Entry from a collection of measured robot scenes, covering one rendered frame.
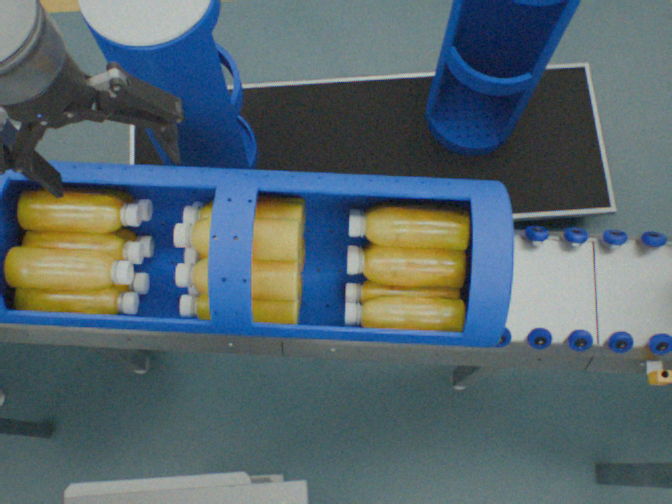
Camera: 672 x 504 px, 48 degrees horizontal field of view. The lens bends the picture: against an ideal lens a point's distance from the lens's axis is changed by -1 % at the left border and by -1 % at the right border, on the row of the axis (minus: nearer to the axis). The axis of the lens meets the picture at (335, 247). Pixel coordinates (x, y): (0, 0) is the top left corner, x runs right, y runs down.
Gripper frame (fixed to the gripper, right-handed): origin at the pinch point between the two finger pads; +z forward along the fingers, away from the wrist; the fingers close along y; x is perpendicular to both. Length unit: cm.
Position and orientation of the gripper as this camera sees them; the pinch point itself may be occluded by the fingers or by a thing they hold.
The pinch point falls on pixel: (113, 165)
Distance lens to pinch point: 86.3
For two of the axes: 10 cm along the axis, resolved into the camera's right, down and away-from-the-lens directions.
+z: 1.2, 3.3, 9.4
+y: -9.6, 2.7, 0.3
